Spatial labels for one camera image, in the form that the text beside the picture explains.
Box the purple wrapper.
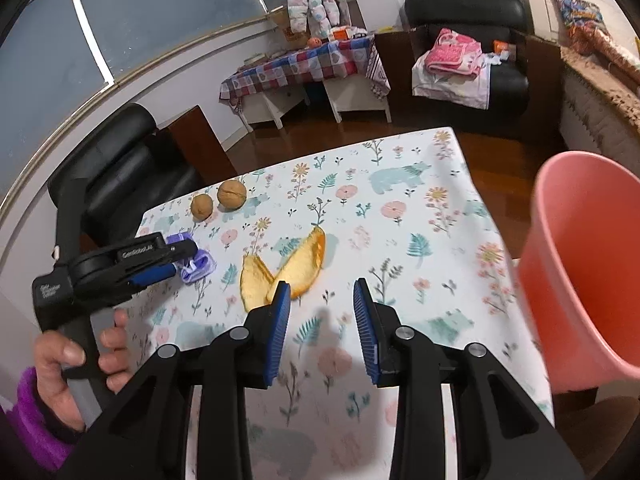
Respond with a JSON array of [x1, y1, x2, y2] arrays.
[[166, 231, 216, 286]]

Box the brown patterned cloth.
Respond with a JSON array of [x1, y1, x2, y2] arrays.
[[365, 42, 392, 100]]

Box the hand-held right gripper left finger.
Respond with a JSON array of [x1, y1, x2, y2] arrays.
[[57, 280, 292, 480]]

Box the colourful cartoon pillow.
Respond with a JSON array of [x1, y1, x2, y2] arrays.
[[551, 0, 603, 56]]

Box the checked tablecloth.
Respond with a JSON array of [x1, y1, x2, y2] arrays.
[[220, 34, 376, 106]]

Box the white bed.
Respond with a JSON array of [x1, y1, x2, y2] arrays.
[[515, 0, 640, 176]]

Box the walnut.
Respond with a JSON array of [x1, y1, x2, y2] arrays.
[[191, 194, 215, 221], [217, 180, 247, 209]]

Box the brown leaf pattern blanket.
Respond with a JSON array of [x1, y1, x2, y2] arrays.
[[560, 45, 640, 126]]

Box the pink plastic bucket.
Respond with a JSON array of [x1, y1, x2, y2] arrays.
[[517, 151, 640, 395]]

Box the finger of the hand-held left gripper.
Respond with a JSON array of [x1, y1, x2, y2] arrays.
[[161, 238, 199, 264], [128, 262, 179, 289]]

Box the white cloth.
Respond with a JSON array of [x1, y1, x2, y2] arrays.
[[411, 52, 493, 111]]

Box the large pomelo peel piece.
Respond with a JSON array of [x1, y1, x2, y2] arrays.
[[272, 226, 327, 300]]

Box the person's left forearm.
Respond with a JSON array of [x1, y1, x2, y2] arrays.
[[0, 366, 76, 473]]

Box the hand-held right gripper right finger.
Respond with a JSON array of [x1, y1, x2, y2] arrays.
[[352, 278, 586, 480]]

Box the black leather armchair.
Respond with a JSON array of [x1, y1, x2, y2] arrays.
[[375, 0, 563, 136], [47, 102, 238, 241]]

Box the red dotted quilt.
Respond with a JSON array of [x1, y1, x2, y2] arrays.
[[575, 25, 640, 86]]

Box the small pomelo peel piece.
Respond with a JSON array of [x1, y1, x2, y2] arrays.
[[240, 254, 275, 313]]

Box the person's left hand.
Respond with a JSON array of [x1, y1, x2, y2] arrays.
[[32, 309, 132, 433]]

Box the pink blanket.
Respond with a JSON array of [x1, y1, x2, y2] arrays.
[[424, 28, 483, 80]]

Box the window with grey blind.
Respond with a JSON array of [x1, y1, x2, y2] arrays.
[[0, 0, 301, 201]]

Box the floral tablecloth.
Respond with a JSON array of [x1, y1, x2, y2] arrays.
[[135, 127, 556, 480]]

